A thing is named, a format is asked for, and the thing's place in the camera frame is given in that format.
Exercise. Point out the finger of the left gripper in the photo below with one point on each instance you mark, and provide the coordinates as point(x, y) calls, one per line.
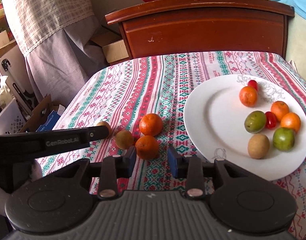
point(96, 133)

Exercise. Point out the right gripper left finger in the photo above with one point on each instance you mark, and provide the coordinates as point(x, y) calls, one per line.
point(111, 169)

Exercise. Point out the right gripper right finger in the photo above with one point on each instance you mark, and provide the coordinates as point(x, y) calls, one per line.
point(191, 168)

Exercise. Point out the brown kiwi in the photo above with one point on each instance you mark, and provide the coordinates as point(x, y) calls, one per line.
point(124, 139)
point(107, 125)

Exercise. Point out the orange mandarin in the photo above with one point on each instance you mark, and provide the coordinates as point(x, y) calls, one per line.
point(147, 147)
point(151, 124)
point(248, 96)

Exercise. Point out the green fruit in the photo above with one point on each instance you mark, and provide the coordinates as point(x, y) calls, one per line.
point(284, 139)
point(255, 122)

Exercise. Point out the red cherry tomato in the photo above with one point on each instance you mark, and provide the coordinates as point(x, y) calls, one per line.
point(271, 120)
point(253, 83)

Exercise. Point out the white gloved left hand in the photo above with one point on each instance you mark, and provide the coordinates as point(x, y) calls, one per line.
point(35, 174)

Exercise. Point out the white plastic basket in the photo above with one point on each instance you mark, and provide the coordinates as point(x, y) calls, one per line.
point(11, 119)

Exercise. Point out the blue white milk carton box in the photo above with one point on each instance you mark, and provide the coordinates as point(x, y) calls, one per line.
point(52, 119)

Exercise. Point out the open cardboard box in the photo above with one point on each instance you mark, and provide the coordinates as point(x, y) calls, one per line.
point(112, 45)

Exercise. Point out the dark wooden cabinet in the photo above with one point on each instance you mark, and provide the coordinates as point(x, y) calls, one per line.
point(182, 26)

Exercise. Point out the green sofa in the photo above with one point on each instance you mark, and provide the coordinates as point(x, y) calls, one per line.
point(296, 44)

